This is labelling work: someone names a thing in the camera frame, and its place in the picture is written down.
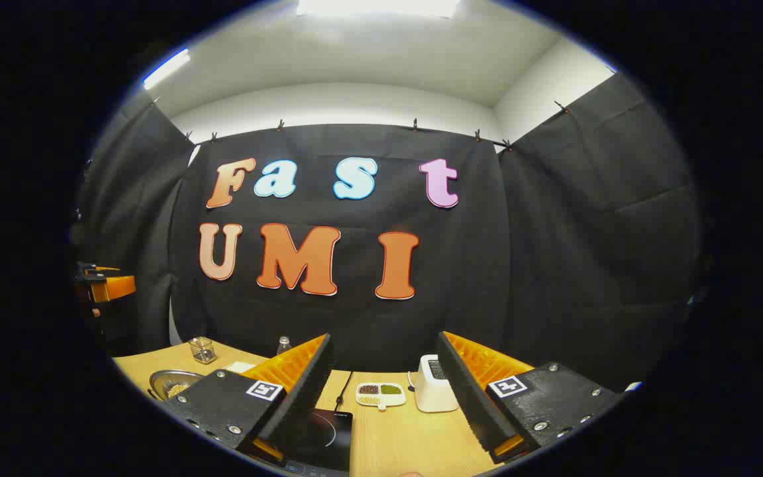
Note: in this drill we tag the ceiling light strip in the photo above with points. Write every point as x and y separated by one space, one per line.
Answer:
166 68

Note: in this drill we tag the clear plastic water bottle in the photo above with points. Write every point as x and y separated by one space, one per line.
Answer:
284 346

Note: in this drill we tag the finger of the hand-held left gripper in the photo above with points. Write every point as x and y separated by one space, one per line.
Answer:
100 269
116 288

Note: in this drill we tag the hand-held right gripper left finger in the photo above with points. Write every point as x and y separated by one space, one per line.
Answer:
302 391

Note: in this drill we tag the black induction cooktop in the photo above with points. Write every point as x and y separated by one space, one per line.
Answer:
328 437

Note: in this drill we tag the ceiling light panel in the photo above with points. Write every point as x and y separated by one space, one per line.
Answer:
375 6

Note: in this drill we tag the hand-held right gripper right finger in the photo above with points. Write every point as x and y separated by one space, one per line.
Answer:
467 391

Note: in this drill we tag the black backdrop cloth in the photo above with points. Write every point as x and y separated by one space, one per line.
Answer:
540 265

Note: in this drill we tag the white divided dish of grains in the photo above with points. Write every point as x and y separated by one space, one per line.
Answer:
381 396

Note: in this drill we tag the sandwich with lettuce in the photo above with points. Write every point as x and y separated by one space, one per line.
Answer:
241 367

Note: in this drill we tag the white toaster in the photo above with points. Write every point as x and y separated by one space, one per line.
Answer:
431 394

